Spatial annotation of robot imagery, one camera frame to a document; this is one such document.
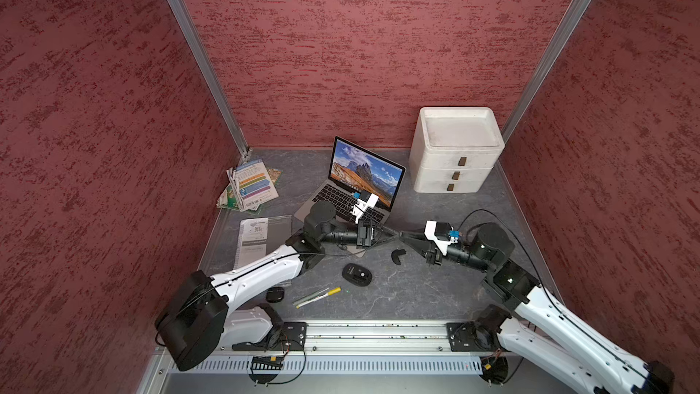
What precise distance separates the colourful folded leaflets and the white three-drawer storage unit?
0.60 metres

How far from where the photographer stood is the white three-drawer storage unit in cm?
91

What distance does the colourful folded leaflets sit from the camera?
1034mm
